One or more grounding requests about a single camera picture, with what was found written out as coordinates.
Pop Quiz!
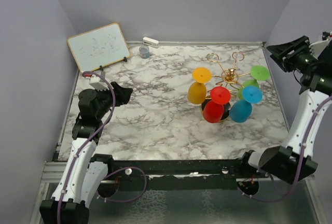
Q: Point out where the white whiteboard eraser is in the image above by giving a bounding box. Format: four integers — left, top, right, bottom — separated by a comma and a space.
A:
143, 37, 159, 48

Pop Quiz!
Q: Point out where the gold wire glass rack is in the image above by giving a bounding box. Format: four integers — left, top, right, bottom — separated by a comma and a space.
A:
200, 51, 252, 123

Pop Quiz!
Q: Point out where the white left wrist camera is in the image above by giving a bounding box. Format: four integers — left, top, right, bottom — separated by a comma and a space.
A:
89, 71, 109, 91

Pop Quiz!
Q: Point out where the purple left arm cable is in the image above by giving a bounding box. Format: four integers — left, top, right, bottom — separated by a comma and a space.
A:
56, 71, 116, 224

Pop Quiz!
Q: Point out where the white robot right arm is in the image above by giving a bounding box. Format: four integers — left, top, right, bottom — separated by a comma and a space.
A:
238, 36, 331, 184

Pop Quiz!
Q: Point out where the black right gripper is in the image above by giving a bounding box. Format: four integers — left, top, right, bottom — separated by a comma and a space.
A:
267, 36, 320, 74

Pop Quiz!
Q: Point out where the black metal base rail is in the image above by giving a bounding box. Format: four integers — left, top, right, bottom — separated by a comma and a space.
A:
89, 153, 270, 199

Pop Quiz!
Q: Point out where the green plastic wine glass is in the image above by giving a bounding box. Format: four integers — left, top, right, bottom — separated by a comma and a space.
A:
237, 65, 270, 100

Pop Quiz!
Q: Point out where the small framed whiteboard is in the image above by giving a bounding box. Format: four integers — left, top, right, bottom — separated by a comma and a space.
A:
67, 23, 131, 73

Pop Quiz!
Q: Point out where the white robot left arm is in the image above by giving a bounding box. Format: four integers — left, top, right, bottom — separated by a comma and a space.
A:
39, 81, 133, 223

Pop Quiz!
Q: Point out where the red plastic wine glass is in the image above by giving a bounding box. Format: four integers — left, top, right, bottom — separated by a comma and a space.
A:
202, 86, 231, 123

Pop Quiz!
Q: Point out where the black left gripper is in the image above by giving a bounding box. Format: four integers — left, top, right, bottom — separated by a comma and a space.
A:
95, 81, 133, 120

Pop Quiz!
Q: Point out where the blue plastic wine glass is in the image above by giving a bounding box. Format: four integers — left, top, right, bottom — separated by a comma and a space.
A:
229, 86, 262, 123

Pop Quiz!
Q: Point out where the orange plastic wine glass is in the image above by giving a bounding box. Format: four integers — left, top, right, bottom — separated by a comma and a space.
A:
187, 67, 212, 104

